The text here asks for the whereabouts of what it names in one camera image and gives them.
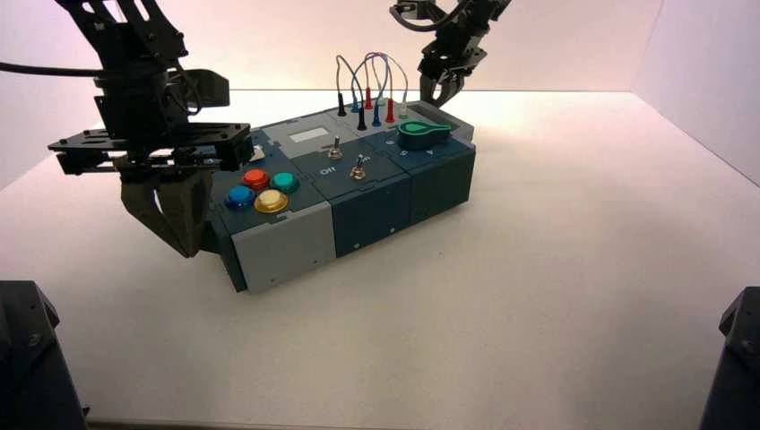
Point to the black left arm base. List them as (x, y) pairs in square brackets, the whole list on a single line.
[(30, 368)]

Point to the white display window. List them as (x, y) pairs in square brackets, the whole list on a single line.
[(309, 135)]

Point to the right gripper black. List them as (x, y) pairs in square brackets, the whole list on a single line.
[(451, 59)]

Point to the metal toggle switch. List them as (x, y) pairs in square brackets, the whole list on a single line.
[(358, 172), (336, 152)]

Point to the green rotary knob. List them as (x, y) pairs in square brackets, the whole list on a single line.
[(417, 136)]

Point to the grey and teal control box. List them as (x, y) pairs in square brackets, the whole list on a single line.
[(380, 208)]

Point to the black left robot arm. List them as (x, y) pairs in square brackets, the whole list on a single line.
[(130, 35)]

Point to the red round push button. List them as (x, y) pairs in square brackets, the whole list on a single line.
[(256, 178)]

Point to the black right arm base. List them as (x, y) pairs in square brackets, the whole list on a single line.
[(736, 368)]

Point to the green round push button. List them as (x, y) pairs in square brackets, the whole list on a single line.
[(285, 181)]

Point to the yellow round push button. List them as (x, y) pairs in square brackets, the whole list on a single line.
[(271, 202)]

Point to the blue round push button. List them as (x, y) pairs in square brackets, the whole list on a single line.
[(240, 196)]

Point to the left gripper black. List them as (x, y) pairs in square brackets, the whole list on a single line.
[(136, 118)]

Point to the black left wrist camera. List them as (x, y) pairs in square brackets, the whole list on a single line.
[(208, 89)]

